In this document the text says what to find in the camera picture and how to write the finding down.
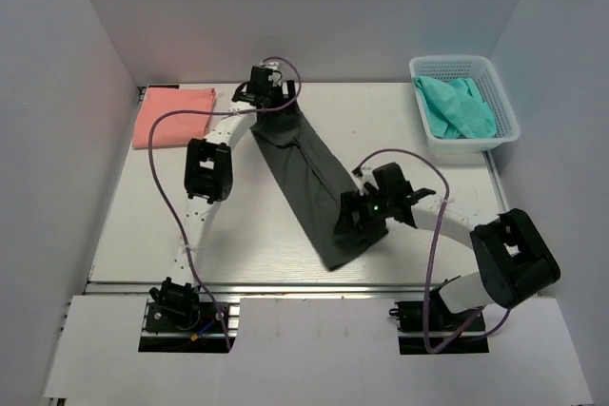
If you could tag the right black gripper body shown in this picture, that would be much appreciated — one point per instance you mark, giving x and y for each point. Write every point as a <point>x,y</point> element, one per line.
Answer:
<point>373,206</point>

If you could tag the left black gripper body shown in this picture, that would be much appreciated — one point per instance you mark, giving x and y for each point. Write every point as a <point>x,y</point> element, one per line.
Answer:
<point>276,95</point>

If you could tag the dark grey t-shirt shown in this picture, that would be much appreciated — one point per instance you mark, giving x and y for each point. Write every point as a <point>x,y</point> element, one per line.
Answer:
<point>312,180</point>

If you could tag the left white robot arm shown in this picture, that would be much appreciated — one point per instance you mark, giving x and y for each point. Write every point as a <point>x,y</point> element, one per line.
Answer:
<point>209,175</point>

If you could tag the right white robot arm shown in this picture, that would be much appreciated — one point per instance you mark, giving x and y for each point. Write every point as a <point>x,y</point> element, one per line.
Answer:
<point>514,262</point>

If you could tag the folded pink t-shirt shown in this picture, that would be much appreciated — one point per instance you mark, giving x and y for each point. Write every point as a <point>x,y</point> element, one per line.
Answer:
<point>176,130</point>

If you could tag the teal t-shirt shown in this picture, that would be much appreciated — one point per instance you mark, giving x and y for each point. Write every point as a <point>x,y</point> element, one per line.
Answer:
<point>455,109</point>

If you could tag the white plastic basket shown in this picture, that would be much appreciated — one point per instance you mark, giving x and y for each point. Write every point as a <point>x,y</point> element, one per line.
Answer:
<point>478,68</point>

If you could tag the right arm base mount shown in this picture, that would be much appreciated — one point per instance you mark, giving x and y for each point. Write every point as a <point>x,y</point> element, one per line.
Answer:
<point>408,315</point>

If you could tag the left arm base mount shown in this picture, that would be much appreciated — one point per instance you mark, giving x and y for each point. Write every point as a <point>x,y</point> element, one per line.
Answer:
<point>182,319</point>

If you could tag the aluminium rail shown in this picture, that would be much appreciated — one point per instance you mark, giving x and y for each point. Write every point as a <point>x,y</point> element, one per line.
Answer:
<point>339,289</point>

